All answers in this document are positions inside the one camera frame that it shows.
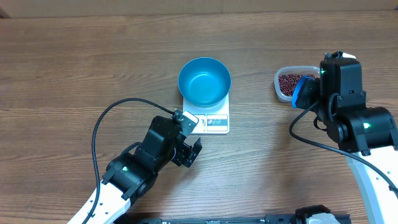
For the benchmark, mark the blue plastic measuring scoop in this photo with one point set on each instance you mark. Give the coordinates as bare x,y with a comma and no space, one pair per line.
298,90

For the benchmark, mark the red beans in container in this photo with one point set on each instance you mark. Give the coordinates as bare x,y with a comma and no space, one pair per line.
287,83

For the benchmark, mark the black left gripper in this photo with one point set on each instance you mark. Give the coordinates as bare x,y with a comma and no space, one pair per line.
188,154

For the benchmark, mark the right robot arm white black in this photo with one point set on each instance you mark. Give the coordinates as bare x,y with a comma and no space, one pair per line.
366,136

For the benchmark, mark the teal blue bowl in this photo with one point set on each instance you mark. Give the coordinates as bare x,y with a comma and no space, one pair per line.
204,81

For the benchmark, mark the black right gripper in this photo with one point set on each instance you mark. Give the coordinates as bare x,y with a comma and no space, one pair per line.
310,92

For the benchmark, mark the black rail at table edge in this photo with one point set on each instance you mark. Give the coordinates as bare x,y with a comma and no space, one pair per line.
305,215

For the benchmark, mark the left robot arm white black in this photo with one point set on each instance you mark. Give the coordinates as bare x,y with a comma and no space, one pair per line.
130,175

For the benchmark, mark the white digital kitchen scale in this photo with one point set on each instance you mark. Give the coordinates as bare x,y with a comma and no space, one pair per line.
212,120

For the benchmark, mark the clear plastic bean container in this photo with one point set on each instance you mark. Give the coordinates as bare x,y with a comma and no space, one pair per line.
301,70

